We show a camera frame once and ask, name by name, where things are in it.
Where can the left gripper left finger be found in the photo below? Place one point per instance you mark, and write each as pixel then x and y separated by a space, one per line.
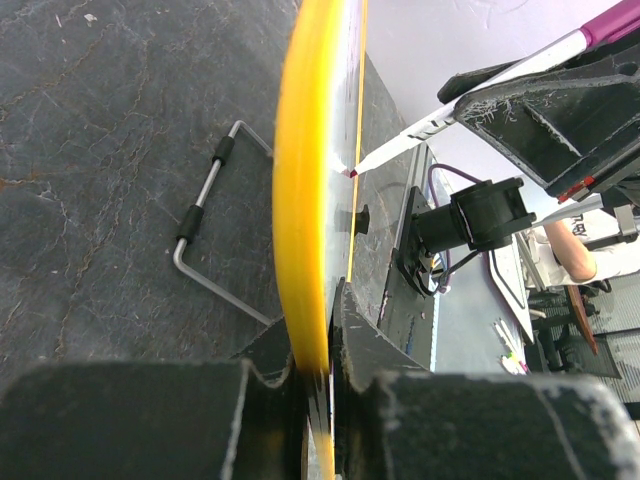
pixel 242 418

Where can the person in white shirt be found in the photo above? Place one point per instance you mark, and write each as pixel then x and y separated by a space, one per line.
pixel 578 250

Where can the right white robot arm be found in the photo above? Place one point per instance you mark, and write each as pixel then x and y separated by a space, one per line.
pixel 484 215

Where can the orange framed whiteboard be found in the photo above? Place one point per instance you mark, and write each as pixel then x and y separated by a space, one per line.
pixel 317 145

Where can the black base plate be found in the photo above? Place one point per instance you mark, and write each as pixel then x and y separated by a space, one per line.
pixel 409 311

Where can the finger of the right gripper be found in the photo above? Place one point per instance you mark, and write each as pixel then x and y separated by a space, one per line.
pixel 569 150
pixel 461 84

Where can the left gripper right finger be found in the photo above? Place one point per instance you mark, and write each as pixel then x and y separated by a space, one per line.
pixel 395 420

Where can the whiteboard metal stand leg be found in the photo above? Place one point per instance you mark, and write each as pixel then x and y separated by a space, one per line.
pixel 224 242

